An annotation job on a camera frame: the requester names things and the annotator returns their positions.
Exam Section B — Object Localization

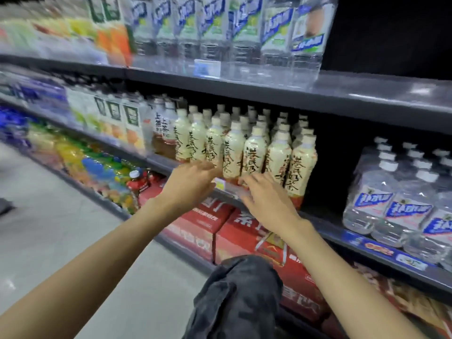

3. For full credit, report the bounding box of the row of white juice cartons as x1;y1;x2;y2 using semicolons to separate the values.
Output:
67;89;147;152

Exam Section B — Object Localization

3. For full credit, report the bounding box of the dark drink bottle red label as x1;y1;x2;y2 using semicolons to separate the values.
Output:
126;169;152;209

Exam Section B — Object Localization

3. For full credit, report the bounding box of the row of amber tea bottles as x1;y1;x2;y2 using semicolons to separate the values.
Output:
152;97;178;161

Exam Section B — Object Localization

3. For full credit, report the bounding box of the row of cream milk tea bottles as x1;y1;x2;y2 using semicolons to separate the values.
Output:
173;104;318;210

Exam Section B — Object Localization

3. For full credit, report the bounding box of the row of blue white packs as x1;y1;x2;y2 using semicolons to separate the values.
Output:
0;72;70;121

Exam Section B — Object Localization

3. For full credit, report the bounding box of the person's right forearm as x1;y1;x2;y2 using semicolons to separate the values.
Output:
286;218;428;339

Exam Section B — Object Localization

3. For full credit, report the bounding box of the row of colourful juice cartons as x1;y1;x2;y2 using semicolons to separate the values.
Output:
0;0;133;66

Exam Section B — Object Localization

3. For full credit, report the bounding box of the person's right hand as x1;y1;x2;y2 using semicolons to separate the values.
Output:
237;172;306;241

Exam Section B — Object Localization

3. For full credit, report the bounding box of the person's left hand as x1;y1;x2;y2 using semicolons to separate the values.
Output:
155;160;224;218

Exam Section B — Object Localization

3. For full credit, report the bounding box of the row of large flavoured water bottles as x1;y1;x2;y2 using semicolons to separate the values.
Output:
130;0;339;89

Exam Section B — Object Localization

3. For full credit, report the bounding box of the row of orange juice bottles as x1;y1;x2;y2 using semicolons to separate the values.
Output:
26;123;142;214

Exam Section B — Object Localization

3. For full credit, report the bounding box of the row of blue-label water bottles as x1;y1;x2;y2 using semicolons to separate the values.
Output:
342;136;452;272

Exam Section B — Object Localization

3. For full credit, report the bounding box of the white blue price tag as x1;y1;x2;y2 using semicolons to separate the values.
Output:
193;59;222;79

